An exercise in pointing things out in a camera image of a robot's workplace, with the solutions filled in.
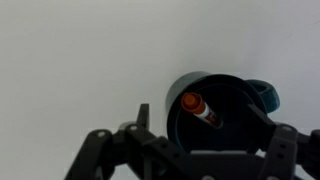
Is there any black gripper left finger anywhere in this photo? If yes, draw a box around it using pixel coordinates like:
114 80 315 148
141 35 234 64
63 103 208 180

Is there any dark blue mug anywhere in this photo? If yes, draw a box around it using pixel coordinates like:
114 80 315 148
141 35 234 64
165 71 281 155

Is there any orange capped marker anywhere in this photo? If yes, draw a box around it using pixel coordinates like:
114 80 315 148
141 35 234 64
180 92 223 129

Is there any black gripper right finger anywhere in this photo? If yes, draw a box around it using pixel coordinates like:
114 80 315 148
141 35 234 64
247 103 320 180

